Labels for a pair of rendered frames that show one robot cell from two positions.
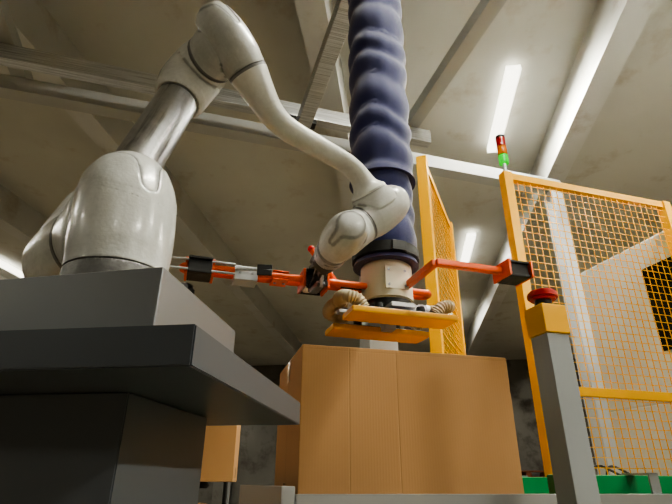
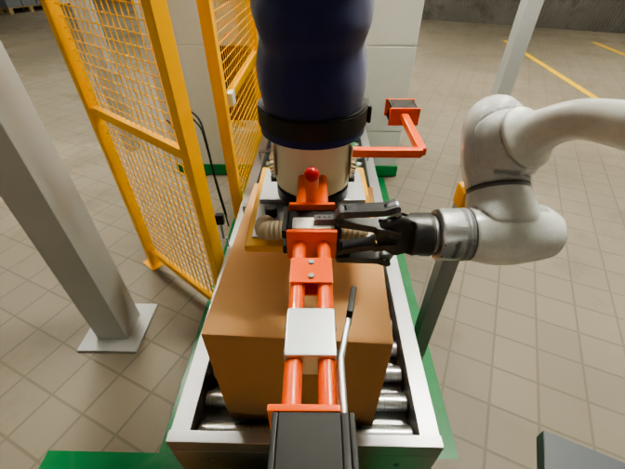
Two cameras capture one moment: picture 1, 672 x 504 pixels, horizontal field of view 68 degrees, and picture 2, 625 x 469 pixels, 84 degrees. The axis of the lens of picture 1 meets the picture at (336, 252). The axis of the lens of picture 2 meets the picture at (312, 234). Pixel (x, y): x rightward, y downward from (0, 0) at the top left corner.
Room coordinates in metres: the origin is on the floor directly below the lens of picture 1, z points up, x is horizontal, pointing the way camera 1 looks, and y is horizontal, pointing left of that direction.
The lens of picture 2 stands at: (1.34, 0.52, 1.57)
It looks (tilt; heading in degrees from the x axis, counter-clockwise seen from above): 40 degrees down; 288
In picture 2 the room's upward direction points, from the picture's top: straight up
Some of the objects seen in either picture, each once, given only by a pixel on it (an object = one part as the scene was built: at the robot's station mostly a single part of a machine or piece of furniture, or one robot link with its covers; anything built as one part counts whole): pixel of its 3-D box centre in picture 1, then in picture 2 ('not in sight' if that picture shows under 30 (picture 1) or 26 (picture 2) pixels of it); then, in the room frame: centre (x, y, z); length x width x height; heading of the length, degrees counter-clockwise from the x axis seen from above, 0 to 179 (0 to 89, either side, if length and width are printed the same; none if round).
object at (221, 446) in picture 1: (180, 440); not in sight; (2.85, 0.82, 0.82); 0.60 x 0.40 x 0.40; 97
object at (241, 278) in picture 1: (245, 276); (311, 340); (1.42, 0.28, 1.19); 0.07 x 0.07 x 0.04; 17
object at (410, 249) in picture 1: (385, 258); (313, 110); (1.55, -0.17, 1.31); 0.23 x 0.23 x 0.04
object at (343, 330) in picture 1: (377, 329); (273, 198); (1.64, -0.14, 1.09); 0.34 x 0.10 x 0.05; 107
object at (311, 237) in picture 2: (313, 282); (312, 229); (1.48, 0.07, 1.19); 0.10 x 0.08 x 0.06; 17
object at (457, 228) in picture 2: (331, 252); (447, 234); (1.25, 0.01, 1.19); 0.09 x 0.06 x 0.09; 107
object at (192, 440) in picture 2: (260, 497); (304, 443); (1.46, 0.19, 0.58); 0.70 x 0.03 x 0.06; 16
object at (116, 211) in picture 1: (123, 218); not in sight; (0.74, 0.36, 1.02); 0.18 x 0.16 x 0.22; 46
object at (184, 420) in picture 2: not in sight; (251, 206); (2.11, -0.84, 0.50); 2.31 x 0.05 x 0.19; 106
